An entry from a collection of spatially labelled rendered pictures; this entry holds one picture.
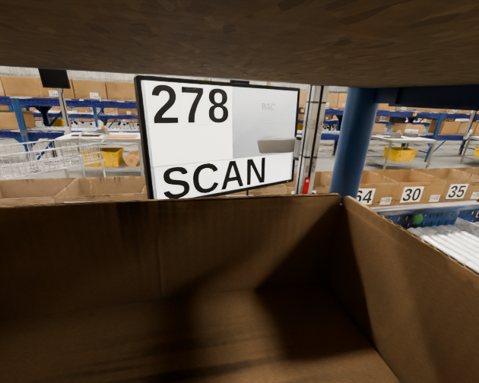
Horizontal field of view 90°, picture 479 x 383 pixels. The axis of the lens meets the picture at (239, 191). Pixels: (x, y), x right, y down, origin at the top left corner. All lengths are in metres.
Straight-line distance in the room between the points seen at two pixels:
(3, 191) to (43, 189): 0.19
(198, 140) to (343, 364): 0.54
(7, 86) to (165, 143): 5.99
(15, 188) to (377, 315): 1.78
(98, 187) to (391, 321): 1.58
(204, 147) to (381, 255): 0.52
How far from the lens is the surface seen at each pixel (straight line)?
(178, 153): 0.62
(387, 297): 0.20
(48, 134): 6.04
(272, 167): 0.78
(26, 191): 1.80
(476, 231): 2.20
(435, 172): 2.53
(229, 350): 0.20
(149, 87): 0.60
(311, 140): 0.70
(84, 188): 1.68
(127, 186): 1.62
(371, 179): 2.03
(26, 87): 6.40
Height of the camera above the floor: 1.51
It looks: 21 degrees down
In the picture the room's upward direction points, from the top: 2 degrees clockwise
